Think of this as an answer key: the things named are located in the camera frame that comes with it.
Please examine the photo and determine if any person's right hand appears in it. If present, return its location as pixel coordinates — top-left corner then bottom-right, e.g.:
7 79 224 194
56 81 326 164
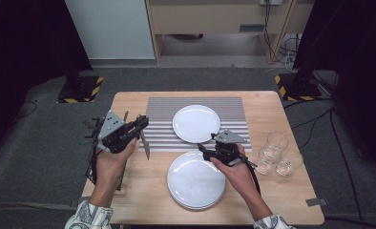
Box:
209 144 261 205

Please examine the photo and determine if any person's left hand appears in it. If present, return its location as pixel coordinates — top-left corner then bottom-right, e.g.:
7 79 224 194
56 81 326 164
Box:
94 138 140 196

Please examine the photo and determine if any metal table knife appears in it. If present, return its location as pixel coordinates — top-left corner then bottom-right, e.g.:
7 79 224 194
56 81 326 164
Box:
138 127 151 161

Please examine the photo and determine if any striped placemat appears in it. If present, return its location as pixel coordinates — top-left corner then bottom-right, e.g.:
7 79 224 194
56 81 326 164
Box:
138 96 253 153

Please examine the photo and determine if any beige desk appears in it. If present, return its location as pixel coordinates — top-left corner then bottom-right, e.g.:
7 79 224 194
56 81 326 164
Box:
145 0 316 65

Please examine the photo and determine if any white plate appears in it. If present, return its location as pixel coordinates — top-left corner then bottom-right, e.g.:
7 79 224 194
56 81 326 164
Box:
172 104 222 145
167 184 226 211
166 150 227 209

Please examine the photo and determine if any black power cable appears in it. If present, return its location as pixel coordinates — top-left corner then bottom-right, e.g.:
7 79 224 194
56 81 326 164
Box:
262 3 284 64

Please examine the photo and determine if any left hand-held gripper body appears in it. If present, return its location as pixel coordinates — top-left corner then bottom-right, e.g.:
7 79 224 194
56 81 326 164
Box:
96 109 143 155

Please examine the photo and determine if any black curtain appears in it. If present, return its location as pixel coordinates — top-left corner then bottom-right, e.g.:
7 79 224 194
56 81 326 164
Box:
292 0 376 182
0 0 94 166

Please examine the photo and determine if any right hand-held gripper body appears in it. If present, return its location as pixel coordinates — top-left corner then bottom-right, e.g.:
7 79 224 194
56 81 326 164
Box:
212 128 258 169

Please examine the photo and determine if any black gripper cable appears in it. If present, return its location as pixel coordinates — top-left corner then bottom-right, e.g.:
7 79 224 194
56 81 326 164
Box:
240 156 262 196
88 139 103 185

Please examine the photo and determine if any black wire cutlery basket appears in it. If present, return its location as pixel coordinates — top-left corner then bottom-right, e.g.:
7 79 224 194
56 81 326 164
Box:
84 117 130 193

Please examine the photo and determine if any white cable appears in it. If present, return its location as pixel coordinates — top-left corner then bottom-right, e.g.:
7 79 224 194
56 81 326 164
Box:
280 33 302 73

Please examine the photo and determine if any white panel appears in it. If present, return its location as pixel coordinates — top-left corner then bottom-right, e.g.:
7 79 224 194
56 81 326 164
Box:
64 0 156 60

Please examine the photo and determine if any black stand with striped base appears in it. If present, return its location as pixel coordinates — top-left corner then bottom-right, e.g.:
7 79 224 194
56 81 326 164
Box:
274 47 324 103
55 60 105 105

